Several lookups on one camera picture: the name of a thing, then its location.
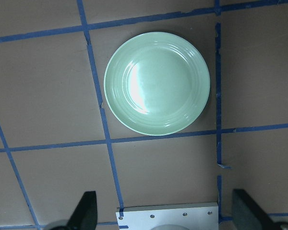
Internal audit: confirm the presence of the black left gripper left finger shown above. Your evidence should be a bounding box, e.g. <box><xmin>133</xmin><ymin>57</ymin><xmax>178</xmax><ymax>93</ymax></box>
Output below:
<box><xmin>44</xmin><ymin>191</ymin><xmax>98</xmax><ymax>230</ymax></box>

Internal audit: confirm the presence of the brown paper table mat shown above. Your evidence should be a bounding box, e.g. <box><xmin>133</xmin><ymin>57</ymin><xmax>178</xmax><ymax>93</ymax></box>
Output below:
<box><xmin>0</xmin><ymin>0</ymin><xmax>288</xmax><ymax>230</ymax></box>

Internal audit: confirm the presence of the green plate near camera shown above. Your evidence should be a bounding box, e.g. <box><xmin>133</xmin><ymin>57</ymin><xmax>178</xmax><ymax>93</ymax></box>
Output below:
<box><xmin>104</xmin><ymin>32</ymin><xmax>210</xmax><ymax>136</ymax></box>

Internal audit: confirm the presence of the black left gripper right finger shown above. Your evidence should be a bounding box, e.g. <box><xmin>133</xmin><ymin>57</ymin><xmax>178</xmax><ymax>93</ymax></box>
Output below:
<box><xmin>232</xmin><ymin>189</ymin><xmax>288</xmax><ymax>230</ymax></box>

